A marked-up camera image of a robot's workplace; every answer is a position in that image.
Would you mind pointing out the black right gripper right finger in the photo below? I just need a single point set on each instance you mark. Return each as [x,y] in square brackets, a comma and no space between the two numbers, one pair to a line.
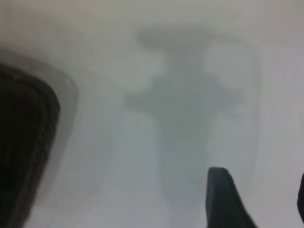
[301,197]

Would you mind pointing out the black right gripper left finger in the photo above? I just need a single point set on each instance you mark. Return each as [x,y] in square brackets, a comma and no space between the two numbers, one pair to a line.
[222,202]

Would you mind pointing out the dark brown woven basket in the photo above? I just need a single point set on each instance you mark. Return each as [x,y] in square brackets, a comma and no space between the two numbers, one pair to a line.
[23,142]

